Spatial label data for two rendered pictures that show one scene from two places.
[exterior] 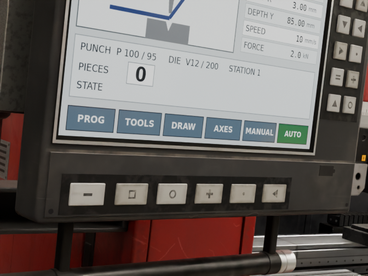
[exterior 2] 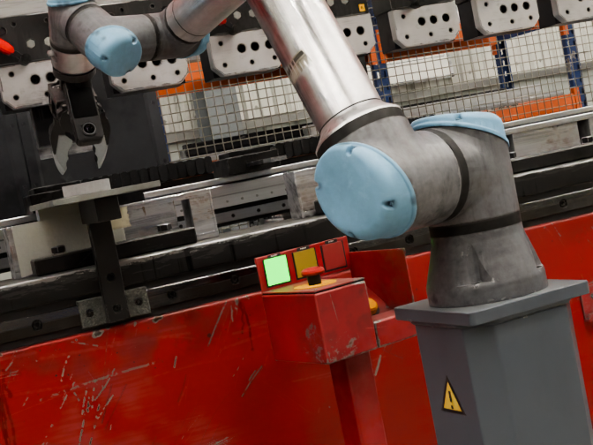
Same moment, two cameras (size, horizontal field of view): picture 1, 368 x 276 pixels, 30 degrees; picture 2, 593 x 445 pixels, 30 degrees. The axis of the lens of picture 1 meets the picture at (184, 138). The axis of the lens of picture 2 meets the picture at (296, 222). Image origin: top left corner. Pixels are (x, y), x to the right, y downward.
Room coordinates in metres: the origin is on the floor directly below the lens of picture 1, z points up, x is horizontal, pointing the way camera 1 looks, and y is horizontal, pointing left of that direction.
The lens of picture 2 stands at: (-0.04, -1.54, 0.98)
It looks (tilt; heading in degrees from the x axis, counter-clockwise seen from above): 3 degrees down; 12
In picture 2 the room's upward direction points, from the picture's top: 11 degrees counter-clockwise
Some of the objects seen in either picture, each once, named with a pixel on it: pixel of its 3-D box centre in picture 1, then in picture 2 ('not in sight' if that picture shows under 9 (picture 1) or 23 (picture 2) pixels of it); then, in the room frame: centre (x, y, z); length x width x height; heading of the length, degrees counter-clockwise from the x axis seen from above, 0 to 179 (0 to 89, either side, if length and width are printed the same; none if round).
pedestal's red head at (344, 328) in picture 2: not in sight; (337, 296); (1.79, -1.19, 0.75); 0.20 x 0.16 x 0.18; 136
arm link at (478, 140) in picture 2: not in sight; (460, 166); (1.36, -1.46, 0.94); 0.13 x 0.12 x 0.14; 142
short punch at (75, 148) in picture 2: not in sight; (62, 130); (1.90, -0.72, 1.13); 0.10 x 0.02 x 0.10; 123
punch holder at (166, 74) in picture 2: not in sight; (138, 47); (1.99, -0.87, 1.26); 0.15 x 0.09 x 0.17; 123
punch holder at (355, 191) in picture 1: (333, 158); not in sight; (1.66, -0.37, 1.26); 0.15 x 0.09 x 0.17; 123
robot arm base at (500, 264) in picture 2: not in sight; (480, 256); (1.37, -1.46, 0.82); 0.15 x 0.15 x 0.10
